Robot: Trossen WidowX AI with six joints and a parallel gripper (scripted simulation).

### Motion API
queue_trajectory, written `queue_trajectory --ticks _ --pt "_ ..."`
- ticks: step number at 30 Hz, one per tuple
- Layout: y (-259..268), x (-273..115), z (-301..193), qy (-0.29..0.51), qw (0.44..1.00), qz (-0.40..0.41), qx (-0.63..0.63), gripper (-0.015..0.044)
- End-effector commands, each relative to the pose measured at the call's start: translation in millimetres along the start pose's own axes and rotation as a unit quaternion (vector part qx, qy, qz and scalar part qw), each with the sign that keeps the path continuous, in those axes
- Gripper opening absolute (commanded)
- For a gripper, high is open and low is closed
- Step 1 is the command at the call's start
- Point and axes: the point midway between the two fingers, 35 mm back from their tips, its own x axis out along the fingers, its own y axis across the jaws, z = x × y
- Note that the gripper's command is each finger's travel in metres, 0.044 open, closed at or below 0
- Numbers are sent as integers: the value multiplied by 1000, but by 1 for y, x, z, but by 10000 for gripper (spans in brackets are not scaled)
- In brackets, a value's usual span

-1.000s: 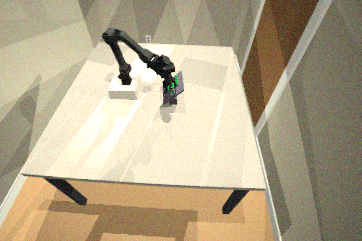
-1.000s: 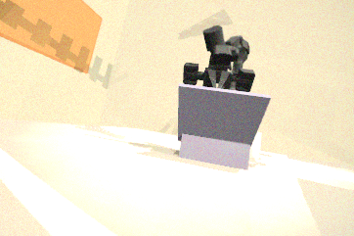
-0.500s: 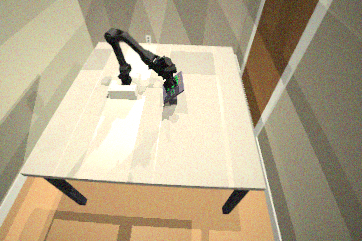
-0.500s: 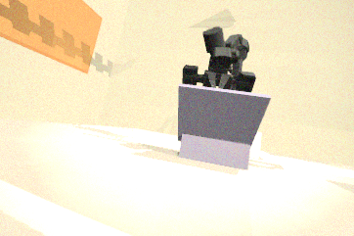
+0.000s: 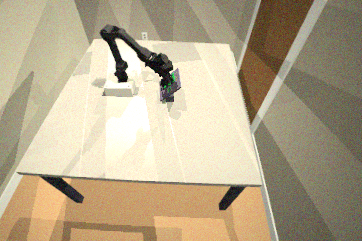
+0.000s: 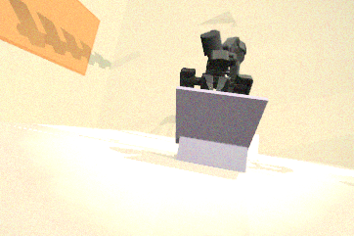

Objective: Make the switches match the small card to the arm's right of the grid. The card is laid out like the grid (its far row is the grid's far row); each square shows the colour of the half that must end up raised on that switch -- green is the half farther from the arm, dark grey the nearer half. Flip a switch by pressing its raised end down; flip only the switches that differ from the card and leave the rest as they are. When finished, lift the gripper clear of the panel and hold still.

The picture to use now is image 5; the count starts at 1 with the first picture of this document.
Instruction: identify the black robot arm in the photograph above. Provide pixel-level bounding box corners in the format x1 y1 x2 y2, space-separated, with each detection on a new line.
99 24 174 83

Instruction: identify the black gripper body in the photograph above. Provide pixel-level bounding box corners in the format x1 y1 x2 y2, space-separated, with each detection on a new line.
154 66 170 86

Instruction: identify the grey switch panel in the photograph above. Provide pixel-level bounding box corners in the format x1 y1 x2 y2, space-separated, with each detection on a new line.
159 68 182 102

